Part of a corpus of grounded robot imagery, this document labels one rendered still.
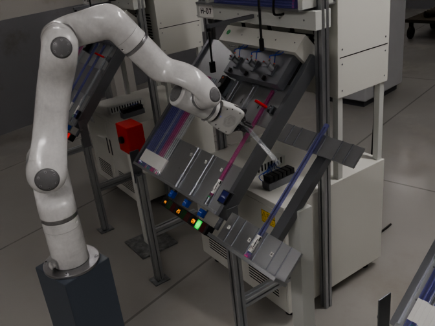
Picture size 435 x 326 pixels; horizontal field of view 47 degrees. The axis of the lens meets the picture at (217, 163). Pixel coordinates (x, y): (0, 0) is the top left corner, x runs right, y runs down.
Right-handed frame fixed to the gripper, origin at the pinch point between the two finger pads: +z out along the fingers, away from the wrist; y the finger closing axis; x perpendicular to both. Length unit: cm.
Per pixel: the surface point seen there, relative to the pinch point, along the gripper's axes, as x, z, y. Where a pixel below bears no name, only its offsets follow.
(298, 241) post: -36.6, 18.9, -16.9
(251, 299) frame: -24, 38, -58
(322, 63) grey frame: 10.8, 20.6, 32.0
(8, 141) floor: 315, 30, -224
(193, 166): 20.6, 7.8, -32.6
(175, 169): 27.8, 6.5, -40.3
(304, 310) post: -45, 37, -39
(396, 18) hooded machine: 235, 264, 86
